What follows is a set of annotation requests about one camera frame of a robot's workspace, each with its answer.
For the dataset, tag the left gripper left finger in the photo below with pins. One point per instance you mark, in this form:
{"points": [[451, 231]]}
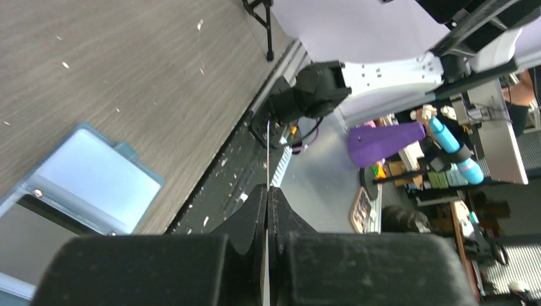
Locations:
{"points": [[242, 276]]}

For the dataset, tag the blue card holder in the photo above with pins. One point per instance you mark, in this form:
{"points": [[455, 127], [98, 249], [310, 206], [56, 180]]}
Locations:
{"points": [[88, 185]]}

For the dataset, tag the purple plastic object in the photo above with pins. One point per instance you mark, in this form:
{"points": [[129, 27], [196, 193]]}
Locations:
{"points": [[367, 145]]}

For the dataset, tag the blue cylindrical bottle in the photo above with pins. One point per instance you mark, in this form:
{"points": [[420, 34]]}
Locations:
{"points": [[458, 153]]}

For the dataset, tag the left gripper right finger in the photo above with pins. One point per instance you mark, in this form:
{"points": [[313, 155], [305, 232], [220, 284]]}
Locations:
{"points": [[282, 220]]}

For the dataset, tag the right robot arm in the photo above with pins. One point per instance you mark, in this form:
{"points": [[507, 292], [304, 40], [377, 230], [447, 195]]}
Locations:
{"points": [[371, 58]]}

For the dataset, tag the black credit card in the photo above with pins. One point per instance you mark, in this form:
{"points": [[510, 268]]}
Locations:
{"points": [[268, 138]]}

